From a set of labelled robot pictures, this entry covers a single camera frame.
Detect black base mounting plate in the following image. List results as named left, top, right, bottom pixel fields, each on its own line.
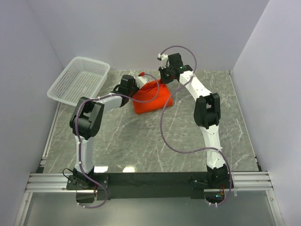
left=66, top=172, right=233, bottom=201

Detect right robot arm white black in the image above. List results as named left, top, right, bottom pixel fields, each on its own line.
left=158, top=53, right=229, bottom=188

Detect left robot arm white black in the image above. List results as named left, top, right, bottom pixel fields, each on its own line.
left=70, top=75, right=147, bottom=189

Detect aluminium extrusion rail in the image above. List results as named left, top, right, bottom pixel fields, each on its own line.
left=16, top=71, right=282, bottom=226

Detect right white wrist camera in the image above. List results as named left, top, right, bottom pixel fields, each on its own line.
left=157, top=54, right=168, bottom=68

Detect orange t shirt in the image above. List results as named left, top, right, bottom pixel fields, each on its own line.
left=133, top=81, right=171, bottom=114

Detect white perforated plastic basket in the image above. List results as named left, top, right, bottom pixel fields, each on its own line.
left=47, top=56, right=110, bottom=106

